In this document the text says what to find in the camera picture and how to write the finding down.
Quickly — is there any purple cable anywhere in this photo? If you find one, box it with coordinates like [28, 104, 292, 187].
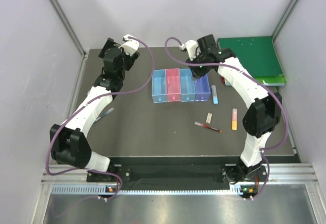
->
[165, 37, 290, 201]
[45, 37, 155, 209]

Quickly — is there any light green folder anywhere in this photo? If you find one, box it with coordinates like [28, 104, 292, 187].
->
[254, 75, 286, 87]

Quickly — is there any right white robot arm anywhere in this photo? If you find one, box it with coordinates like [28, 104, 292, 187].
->
[181, 35, 282, 184]

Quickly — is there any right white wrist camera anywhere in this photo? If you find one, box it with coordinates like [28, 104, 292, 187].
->
[179, 40, 199, 61]

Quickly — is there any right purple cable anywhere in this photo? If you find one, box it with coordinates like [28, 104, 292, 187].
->
[165, 37, 290, 201]

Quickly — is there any grey cable duct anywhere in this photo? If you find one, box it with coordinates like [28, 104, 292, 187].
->
[50, 182, 258, 197]

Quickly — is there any blue grey eraser stick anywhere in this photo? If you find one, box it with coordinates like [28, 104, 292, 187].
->
[211, 85, 219, 104]

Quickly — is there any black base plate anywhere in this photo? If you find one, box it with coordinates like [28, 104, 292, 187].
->
[86, 156, 269, 190]

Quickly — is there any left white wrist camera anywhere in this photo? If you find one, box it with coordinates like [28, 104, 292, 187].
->
[120, 34, 140, 56]

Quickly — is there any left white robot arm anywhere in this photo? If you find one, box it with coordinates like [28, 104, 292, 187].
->
[46, 35, 140, 182]

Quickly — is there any dark green binder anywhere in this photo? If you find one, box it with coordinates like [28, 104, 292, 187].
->
[218, 36, 283, 77]

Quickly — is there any small grey eraser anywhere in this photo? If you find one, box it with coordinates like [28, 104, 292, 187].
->
[206, 113, 212, 124]

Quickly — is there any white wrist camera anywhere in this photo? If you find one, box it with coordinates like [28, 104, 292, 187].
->
[179, 40, 199, 61]
[120, 34, 140, 56]

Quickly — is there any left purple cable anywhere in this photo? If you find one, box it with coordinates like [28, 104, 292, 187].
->
[45, 37, 155, 209]

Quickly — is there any red pen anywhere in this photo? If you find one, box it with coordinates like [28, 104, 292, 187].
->
[194, 122, 223, 133]

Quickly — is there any blue pen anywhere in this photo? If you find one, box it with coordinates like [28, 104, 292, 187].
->
[94, 107, 114, 124]

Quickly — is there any pink plastic tray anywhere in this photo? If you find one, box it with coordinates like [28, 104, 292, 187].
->
[166, 68, 181, 102]

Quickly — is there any light blue tray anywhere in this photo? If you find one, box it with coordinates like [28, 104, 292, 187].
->
[152, 69, 167, 103]
[179, 69, 196, 102]

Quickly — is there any purple plastic tray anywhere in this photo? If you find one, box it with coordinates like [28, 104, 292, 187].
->
[194, 75, 211, 101]

